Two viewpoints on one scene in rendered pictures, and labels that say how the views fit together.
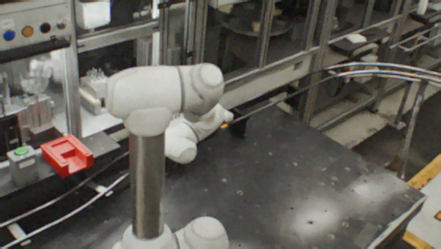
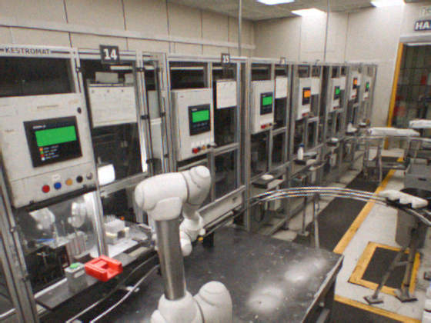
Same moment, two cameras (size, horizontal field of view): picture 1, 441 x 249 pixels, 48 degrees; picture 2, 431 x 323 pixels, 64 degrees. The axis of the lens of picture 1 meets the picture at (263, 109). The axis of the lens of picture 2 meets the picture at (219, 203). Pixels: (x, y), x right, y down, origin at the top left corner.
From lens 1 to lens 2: 0.39 m
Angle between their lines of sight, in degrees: 12
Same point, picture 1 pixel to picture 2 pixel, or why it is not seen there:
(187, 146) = (185, 243)
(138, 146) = (163, 228)
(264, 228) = (246, 294)
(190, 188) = (188, 281)
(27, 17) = (68, 172)
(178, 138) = not seen: hidden behind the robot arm
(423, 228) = (342, 290)
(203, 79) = (198, 174)
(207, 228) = (215, 287)
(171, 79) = (178, 178)
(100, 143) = (122, 258)
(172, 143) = not seen: hidden behind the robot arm
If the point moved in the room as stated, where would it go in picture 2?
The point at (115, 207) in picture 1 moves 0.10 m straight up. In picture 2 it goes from (141, 302) to (138, 288)
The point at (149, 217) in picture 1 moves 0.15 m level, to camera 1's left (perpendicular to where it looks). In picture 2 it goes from (176, 281) to (141, 284)
